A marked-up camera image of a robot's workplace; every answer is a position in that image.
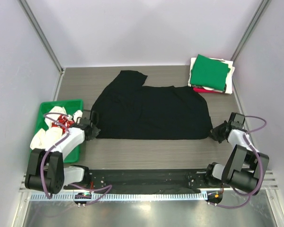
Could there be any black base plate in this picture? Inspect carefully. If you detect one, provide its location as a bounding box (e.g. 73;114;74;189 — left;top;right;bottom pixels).
85;168;228;195

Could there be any left aluminium corner post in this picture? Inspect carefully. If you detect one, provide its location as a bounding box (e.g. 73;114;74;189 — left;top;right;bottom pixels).
18;0;64;73

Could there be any aluminium corner post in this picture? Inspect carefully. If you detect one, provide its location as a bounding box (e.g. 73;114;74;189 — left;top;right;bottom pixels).
18;0;64;73
231;0;271;62

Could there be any folded pink t shirt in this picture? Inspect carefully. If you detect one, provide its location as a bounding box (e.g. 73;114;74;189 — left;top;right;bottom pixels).
193;87;222;93

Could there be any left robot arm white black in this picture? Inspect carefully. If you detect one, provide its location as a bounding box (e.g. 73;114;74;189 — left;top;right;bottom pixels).
24;111;100;199

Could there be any black t shirt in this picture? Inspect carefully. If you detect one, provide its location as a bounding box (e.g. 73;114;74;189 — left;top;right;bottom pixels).
91;70;213;140

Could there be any slotted cable duct strip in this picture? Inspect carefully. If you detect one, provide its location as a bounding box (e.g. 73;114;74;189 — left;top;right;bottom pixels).
30;192;208;201

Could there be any right aluminium corner post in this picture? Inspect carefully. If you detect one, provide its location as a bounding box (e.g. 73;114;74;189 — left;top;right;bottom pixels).
231;0;271;62

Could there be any aluminium rail frame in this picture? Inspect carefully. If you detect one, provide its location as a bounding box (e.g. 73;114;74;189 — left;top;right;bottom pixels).
261;170;278;190

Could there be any white t shirt in bin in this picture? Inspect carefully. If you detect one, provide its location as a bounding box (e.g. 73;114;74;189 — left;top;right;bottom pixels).
30;106;66;150

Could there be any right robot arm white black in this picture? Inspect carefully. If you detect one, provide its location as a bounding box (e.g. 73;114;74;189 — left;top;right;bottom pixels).
204;113;269;196

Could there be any folded white t shirt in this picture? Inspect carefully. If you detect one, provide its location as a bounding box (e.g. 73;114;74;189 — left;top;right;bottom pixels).
187;57;235;95

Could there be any green plastic bin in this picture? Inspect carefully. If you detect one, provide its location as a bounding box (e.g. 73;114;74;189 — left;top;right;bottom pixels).
35;99;83;163

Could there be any folded green t shirt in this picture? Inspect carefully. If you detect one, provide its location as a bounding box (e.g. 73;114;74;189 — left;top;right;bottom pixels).
189;54;231;91

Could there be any red white patterned t shirt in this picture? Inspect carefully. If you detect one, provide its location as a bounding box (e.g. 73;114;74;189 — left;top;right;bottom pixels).
52;115;75;130

